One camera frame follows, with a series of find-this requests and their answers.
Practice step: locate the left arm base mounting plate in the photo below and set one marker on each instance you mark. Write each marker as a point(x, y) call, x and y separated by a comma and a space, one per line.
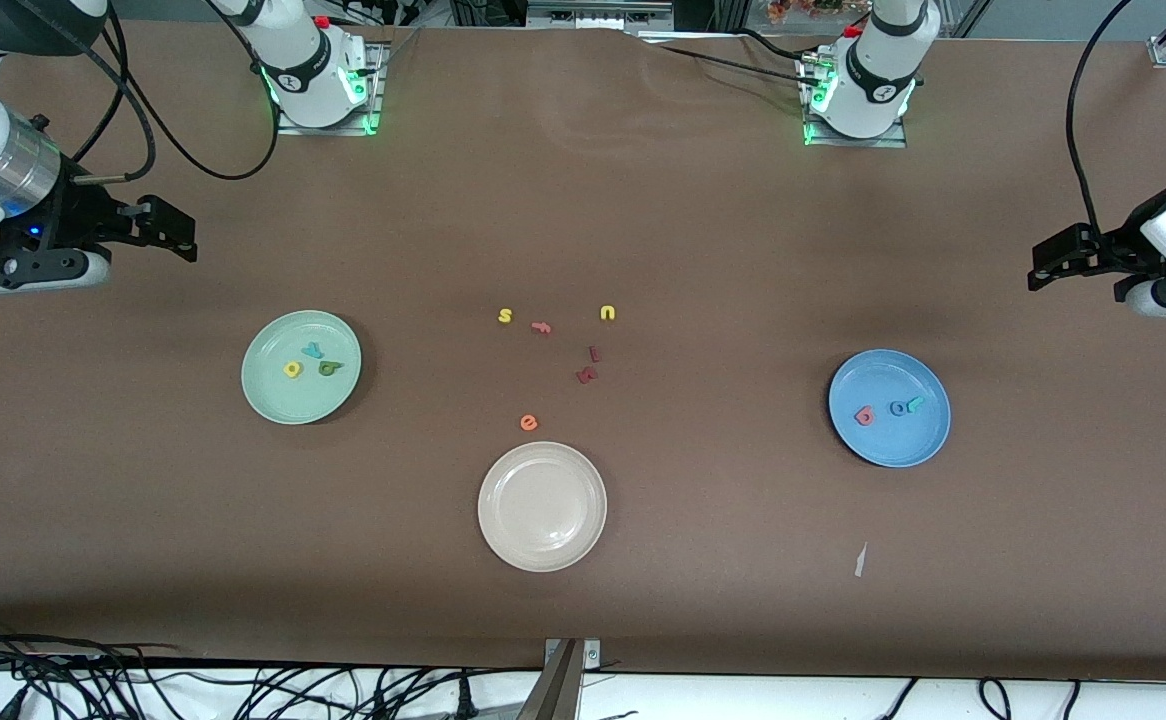
point(893, 142)

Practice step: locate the blue plate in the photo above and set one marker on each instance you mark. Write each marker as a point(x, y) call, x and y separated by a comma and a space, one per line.
point(893, 445)

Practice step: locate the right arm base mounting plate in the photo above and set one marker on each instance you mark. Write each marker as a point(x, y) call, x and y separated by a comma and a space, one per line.
point(373, 110)

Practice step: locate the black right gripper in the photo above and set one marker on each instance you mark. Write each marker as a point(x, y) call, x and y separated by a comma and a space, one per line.
point(76, 218)

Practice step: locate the dark metal frame beam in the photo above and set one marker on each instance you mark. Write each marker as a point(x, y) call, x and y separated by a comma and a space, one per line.
point(553, 695)

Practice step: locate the teal foam letter y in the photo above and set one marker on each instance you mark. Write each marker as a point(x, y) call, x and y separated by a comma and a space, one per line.
point(313, 350)

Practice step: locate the brown table cover sheet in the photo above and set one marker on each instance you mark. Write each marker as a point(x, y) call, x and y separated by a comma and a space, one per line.
point(643, 200)

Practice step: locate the orange artificial flowers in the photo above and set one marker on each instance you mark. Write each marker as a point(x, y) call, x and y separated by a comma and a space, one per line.
point(803, 8)

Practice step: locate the grey metal box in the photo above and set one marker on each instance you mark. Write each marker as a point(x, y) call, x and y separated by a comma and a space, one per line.
point(593, 14)

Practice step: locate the dark red foam letter k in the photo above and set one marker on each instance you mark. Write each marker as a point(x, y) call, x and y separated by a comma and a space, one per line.
point(586, 375)

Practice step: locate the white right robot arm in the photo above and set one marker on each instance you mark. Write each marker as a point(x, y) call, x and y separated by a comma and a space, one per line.
point(303, 60)

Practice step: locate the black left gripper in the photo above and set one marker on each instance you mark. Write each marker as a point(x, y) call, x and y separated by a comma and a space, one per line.
point(1115, 247)

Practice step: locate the green foam letter b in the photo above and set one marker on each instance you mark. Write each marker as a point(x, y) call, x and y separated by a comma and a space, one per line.
point(329, 368)

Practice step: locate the silver corner bracket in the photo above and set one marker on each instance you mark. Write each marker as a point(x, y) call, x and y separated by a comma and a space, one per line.
point(591, 655)

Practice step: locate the green plate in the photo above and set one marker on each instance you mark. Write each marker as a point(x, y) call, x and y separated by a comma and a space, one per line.
point(288, 395)

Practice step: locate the salmon foam letter b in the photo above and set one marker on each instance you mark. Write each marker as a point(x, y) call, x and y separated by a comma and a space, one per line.
point(864, 416)

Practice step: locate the beige plate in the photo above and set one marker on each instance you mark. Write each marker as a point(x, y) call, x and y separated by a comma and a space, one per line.
point(542, 507)

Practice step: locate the white paper scrap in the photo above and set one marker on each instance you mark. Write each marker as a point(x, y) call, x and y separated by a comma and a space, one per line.
point(860, 562)

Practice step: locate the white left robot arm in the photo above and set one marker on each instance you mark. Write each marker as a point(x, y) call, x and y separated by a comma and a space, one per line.
point(878, 70)

